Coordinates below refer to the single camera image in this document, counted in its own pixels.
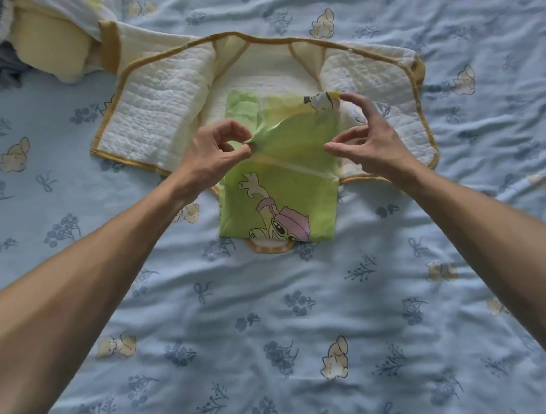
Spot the person's right hand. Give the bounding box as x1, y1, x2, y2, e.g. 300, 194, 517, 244
318, 84, 424, 195

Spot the person's left hand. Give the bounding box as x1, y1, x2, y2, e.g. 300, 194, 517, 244
164, 117, 260, 206

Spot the green cartoon print baby garment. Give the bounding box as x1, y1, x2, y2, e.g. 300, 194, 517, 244
203, 78, 357, 255

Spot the person's right forearm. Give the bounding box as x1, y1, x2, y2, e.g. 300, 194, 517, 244
391, 144, 546, 414

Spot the person's left forearm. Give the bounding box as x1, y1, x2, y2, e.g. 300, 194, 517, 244
0, 171, 228, 414

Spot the cream quilted baby jacket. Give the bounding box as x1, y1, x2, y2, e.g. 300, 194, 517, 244
79, 9, 449, 274

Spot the blue floral print bedsheet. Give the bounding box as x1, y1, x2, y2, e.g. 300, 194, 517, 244
0, 0, 546, 414

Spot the yellow cream baby garment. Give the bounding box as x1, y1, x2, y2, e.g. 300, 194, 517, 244
0, 0, 127, 94

